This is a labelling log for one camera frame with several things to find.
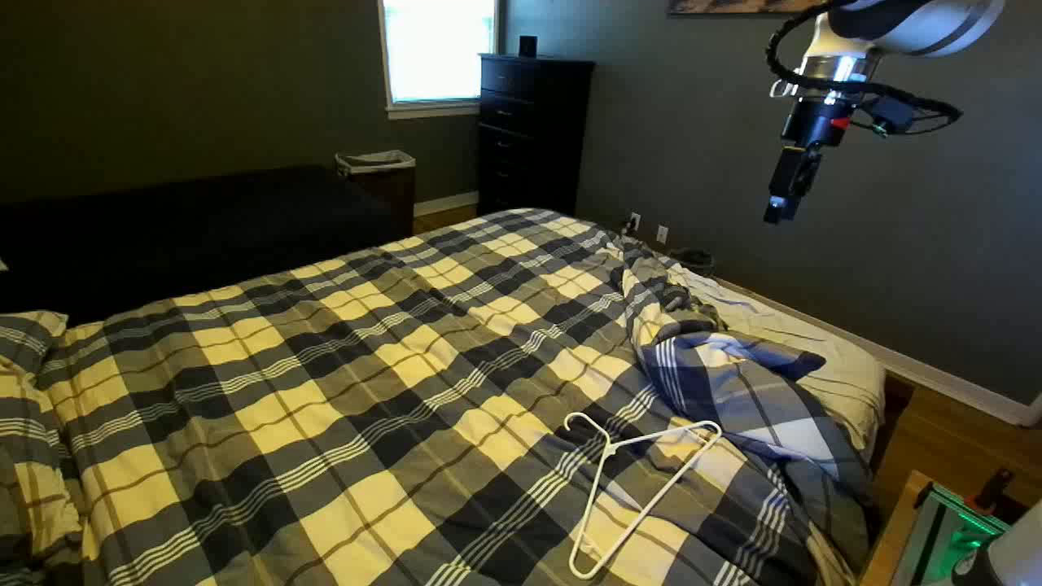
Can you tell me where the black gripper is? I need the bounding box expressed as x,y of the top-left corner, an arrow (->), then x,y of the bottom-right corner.
764,83 -> 855,226

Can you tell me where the plaid yellow grey blanket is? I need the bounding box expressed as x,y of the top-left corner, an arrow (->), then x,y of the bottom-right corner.
40,208 -> 872,586

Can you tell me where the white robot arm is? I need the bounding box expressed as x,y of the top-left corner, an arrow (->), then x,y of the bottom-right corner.
764,0 -> 1007,226

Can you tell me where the cream bed sheet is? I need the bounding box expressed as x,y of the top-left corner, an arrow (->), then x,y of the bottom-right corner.
671,268 -> 886,457

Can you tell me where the black tall dresser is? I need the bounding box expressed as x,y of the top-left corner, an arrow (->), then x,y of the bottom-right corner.
479,55 -> 591,214

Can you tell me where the small dark object on dresser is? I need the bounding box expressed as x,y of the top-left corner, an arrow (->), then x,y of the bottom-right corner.
517,36 -> 538,59

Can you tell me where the bright window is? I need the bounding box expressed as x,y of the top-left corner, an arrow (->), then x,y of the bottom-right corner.
376,0 -> 498,121

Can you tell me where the dark low bench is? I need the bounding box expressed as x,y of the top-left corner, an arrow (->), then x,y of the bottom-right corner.
0,167 -> 404,321

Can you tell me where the plaid pillow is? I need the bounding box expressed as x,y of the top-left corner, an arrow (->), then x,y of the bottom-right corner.
0,308 -> 80,580

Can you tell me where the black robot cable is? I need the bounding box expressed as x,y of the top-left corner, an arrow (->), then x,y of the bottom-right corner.
764,0 -> 963,141

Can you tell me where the framed wall picture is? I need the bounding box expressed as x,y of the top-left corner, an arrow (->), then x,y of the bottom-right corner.
668,0 -> 827,15

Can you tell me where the white wall outlet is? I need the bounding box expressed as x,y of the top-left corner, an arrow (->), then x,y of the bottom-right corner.
653,226 -> 671,244

